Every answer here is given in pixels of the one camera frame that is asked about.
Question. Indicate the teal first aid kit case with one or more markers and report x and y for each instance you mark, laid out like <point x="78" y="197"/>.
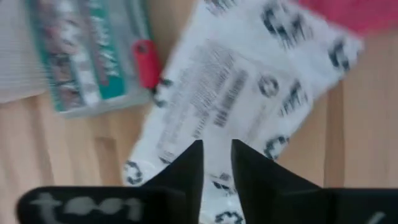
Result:
<point x="109" y="62"/>

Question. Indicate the white packet with black print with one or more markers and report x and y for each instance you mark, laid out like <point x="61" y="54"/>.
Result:
<point x="236" y="46"/>

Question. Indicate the beige elastic bandage roll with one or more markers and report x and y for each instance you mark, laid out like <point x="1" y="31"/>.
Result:
<point x="18" y="56"/>

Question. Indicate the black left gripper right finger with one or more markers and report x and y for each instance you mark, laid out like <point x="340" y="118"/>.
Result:
<point x="267" y="193"/>

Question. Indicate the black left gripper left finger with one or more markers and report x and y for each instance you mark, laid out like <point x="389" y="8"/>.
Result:
<point x="183" y="186"/>

